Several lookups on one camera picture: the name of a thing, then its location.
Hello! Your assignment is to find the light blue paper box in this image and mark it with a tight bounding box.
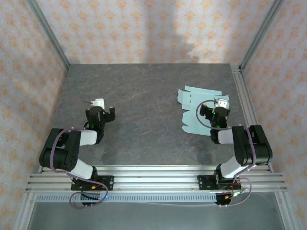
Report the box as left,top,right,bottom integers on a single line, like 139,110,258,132
177,85,230,138

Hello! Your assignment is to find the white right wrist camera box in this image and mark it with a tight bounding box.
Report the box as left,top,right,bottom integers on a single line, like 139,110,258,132
214,96,229,108

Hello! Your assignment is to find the aluminium side rail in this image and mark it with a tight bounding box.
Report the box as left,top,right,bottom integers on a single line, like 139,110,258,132
230,64,274,173

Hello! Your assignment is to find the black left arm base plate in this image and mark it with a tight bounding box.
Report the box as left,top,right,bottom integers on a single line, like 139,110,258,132
71,175,115,192

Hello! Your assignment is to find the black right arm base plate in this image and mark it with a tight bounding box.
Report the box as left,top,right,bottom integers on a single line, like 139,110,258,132
197,174,242,192

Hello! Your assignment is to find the aluminium extrusion rail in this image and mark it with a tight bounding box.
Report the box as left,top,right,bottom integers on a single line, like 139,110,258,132
28,172,285,183
25,182,288,193
38,164,273,173

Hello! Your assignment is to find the black lower mount bracket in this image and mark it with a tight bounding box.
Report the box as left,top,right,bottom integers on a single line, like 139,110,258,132
214,191,237,207
80,193,101,208

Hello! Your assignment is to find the aluminium frame post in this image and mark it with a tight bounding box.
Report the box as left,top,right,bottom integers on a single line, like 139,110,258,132
274,191,295,230
13,192,37,230
238,0,286,72
25,0,71,71

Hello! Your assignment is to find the grey slotted cable duct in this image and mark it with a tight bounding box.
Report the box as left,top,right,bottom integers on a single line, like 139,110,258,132
35,194,218,204

